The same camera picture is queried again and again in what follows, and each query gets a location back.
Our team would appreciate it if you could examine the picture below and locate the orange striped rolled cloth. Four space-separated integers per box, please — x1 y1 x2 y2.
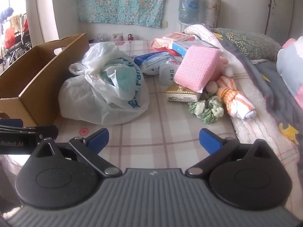
205 76 257 120

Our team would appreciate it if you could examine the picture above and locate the patterned paper roll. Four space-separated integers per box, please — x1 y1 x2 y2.
204 0 222 27

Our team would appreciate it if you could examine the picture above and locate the pink knitted sponge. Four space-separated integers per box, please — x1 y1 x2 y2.
174 45 224 94

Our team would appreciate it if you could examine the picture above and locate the blue water jug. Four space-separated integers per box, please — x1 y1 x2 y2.
178 0 200 24

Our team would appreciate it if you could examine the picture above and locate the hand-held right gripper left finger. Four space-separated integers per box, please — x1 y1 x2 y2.
31 128 122 178

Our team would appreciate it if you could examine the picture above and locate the white wardrobe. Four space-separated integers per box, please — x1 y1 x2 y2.
264 0 303 38

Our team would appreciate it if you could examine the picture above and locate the yogurt cup with silver lid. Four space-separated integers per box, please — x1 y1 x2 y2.
159 60 183 87

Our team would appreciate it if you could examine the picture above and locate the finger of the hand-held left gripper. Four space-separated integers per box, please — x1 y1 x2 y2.
0 118 24 129
0 125 59 139

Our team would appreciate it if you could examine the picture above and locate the metal frame rack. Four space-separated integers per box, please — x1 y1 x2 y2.
0 27 33 65

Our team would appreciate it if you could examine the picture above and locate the pink and blue plush cushion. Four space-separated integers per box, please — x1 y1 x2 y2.
277 37 303 104

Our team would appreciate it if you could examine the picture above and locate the plaid printed tablecloth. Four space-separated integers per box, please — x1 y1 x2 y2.
54 39 237 171

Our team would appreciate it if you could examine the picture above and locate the blue and white box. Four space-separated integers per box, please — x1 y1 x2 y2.
172 40 222 57

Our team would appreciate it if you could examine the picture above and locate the green floral pillow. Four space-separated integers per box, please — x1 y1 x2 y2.
213 28 282 61

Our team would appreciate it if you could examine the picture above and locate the white plastic bag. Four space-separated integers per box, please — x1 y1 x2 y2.
58 41 150 126

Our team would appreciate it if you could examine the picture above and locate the brown cardboard box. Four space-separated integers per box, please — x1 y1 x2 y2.
0 33 90 127

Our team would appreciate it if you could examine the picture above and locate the grey printed blanket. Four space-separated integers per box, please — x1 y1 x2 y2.
212 32 303 152

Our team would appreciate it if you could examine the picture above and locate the red wet wipes pack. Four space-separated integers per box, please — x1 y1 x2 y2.
151 32 197 52

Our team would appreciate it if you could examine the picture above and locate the green floral scrunchie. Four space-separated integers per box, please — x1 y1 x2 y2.
189 96 224 124

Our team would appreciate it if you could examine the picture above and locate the blue wet wipes pack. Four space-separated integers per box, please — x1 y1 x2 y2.
131 51 183 76

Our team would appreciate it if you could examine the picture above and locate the clear plastic bag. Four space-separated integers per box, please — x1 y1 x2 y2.
91 33 112 44

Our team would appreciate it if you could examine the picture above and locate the teal floral wall cloth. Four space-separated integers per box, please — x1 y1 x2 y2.
78 0 175 27

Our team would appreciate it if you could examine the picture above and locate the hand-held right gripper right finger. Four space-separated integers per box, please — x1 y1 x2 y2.
185 128 276 178

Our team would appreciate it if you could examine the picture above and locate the red bag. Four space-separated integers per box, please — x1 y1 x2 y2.
5 27 16 49

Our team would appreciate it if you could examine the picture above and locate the gold tissue pack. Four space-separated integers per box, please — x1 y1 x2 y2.
165 83 204 103

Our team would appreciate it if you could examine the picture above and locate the pink plush toy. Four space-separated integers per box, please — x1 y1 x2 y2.
219 56 235 76

